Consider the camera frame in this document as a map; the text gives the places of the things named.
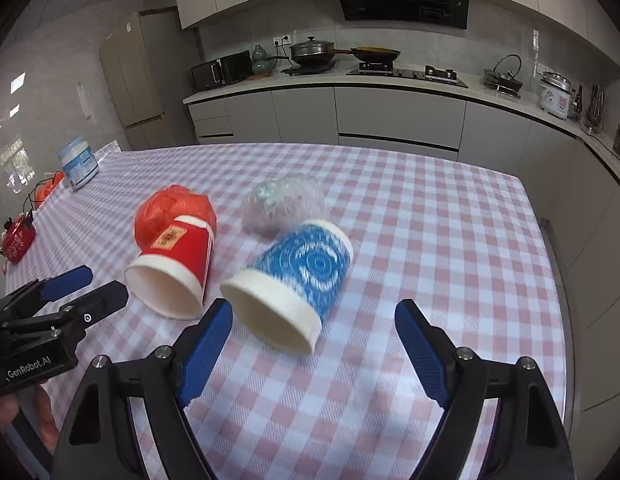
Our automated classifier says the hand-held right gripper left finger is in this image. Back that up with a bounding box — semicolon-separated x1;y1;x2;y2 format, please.
51;297;235;480

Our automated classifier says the steel kettle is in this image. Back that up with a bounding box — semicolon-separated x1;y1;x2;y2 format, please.
484;54;522;98

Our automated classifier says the black frying pan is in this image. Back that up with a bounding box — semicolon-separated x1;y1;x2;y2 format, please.
350;46;402;64

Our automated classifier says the blue patterned paper cup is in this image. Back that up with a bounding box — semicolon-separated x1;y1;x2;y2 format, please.
220;218;353;356

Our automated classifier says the steel utensil holder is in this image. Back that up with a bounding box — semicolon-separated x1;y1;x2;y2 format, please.
584;84;607;134

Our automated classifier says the white rice cooker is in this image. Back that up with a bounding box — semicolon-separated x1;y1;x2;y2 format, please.
537;71;573;121

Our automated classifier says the small red kettle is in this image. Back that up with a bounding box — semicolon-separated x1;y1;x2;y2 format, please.
0;212;37;263

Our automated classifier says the lidded black pot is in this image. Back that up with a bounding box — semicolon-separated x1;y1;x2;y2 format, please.
289;36;353;66

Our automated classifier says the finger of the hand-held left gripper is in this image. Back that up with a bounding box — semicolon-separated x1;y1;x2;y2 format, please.
0;266;94;318
0;280;130;343

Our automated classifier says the white and blue jar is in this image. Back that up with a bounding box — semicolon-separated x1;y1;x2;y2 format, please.
58;136;100;191

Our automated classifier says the clear plastic bag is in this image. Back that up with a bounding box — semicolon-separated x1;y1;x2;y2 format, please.
241;172;325;235

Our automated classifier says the red paper cup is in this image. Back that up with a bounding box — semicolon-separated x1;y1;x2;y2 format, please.
125;214;217;321

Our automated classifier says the orange plastic bag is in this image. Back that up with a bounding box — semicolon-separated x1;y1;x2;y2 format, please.
34;172;66;206

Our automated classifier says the red printed bag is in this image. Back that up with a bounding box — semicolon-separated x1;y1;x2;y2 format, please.
32;382;59;453

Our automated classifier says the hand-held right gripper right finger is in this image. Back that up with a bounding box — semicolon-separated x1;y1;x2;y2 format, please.
394;299;576;480

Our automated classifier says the white kitchen countertop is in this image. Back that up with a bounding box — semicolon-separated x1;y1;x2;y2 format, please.
182;71;620;186

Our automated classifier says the red plastic bag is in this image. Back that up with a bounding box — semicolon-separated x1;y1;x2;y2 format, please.
134;185;218;251

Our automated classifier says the black induction cooker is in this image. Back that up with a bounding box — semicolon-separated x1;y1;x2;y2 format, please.
281;62;338;76

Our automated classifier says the black cable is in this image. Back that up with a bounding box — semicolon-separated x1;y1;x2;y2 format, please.
22;172;61;222

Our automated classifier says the grey refrigerator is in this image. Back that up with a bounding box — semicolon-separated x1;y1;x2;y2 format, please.
100;10;178;151

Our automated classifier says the pink checkered tablecloth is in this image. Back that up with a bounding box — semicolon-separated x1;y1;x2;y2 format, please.
2;142;576;480

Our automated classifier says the black microwave oven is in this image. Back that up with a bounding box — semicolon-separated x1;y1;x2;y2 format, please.
191;50;252;92

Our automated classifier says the black gas stove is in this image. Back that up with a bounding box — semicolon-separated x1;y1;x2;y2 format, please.
346;63;468;86

